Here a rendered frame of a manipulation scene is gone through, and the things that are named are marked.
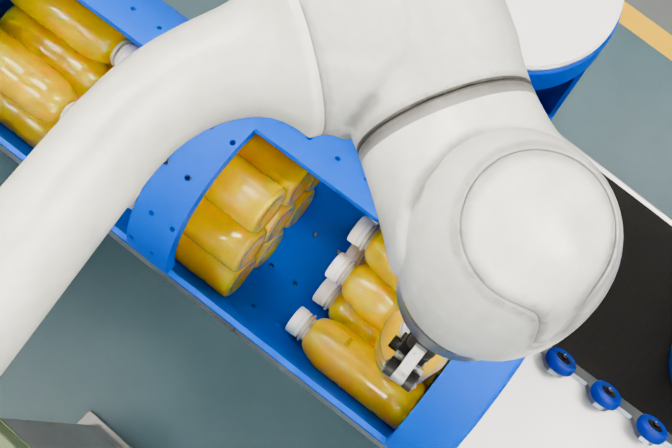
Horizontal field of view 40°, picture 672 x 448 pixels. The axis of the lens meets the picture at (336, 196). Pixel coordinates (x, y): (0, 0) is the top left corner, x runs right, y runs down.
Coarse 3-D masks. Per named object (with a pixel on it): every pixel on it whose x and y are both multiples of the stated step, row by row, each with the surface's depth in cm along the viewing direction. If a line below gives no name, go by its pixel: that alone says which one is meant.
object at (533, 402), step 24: (120, 240) 143; (240, 336) 140; (528, 360) 132; (528, 384) 131; (552, 384) 131; (576, 384) 131; (336, 408) 136; (504, 408) 130; (528, 408) 130; (552, 408) 130; (576, 408) 130; (480, 432) 129; (504, 432) 129; (528, 432) 129; (552, 432) 129; (576, 432) 129; (600, 432) 129; (624, 432) 129
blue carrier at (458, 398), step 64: (0, 0) 132; (128, 0) 115; (0, 128) 128; (256, 128) 109; (192, 192) 107; (320, 192) 131; (320, 256) 132; (256, 320) 123; (320, 384) 117; (448, 384) 101
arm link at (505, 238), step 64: (384, 128) 47; (448, 128) 45; (512, 128) 43; (384, 192) 47; (448, 192) 41; (512, 192) 40; (576, 192) 40; (448, 256) 40; (512, 256) 39; (576, 256) 39; (448, 320) 43; (512, 320) 40; (576, 320) 42
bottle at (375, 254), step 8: (368, 232) 116; (376, 232) 116; (368, 240) 116; (376, 240) 115; (360, 248) 116; (368, 248) 115; (376, 248) 114; (384, 248) 114; (368, 256) 115; (376, 256) 114; (384, 256) 114; (368, 264) 116; (376, 264) 114; (384, 264) 114; (376, 272) 115; (384, 272) 114; (392, 272) 114; (384, 280) 115; (392, 280) 114; (392, 288) 116
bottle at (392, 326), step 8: (392, 320) 86; (400, 320) 85; (384, 328) 87; (392, 328) 85; (400, 328) 84; (384, 336) 87; (392, 336) 85; (400, 336) 84; (376, 344) 95; (384, 344) 86; (376, 352) 95; (384, 352) 87; (392, 352) 85; (376, 360) 98; (384, 360) 89; (432, 360) 84; (440, 360) 85; (424, 368) 85; (432, 368) 85; (440, 368) 87; (384, 376) 99; (424, 376) 87
